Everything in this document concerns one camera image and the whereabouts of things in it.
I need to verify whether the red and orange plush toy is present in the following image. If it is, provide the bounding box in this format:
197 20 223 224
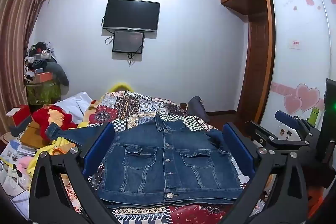
32 105 79 139

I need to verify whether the green patterned box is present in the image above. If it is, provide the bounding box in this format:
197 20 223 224
26 81 62 105

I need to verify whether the pink cloth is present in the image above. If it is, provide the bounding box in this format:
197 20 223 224
15 156 35 170

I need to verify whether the green bottle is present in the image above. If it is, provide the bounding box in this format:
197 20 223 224
309 107 321 126

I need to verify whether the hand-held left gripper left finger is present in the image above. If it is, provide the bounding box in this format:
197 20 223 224
28 122 124 224

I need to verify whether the mustard brown cloth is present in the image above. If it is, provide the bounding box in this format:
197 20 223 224
20 122 53 149

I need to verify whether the pile of clutter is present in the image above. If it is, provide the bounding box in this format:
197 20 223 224
24 42 57 75

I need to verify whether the stack of printed papers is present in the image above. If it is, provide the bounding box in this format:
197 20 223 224
0 139 37 159

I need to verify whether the patchwork patterned blanket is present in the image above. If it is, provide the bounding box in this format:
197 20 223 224
87 90 265 224

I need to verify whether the yellow fuzzy ring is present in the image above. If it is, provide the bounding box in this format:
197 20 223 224
108 82 134 95

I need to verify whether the grey plush pillow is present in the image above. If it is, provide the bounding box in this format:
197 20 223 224
46 61 70 88

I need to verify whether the red box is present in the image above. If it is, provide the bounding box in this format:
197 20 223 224
5 105 33 127

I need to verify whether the wooden wardrobe with heart stickers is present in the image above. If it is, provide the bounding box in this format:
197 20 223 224
220 0 336 140

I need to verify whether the small black wall monitor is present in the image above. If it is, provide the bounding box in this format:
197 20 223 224
112 30 145 54

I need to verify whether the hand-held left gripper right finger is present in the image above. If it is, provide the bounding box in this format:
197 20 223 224
212 122 309 224

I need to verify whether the brown striped curtain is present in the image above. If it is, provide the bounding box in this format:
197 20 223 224
0 0 54 135

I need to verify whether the blue denim jacket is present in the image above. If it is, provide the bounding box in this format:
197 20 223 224
45 113 243 210

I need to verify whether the orange box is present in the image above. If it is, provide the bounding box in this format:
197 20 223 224
25 71 53 83

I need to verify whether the white cloth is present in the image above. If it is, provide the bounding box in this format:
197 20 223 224
54 91 93 125

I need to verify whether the black television cable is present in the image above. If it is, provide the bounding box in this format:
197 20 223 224
101 17 114 45

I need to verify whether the black wall television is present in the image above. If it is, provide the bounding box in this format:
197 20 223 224
102 0 161 32

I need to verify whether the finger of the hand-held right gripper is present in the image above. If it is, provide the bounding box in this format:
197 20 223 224
245 120 311 153
275 110 311 136

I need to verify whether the yellow cloth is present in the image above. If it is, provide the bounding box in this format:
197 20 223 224
28 136 79 177

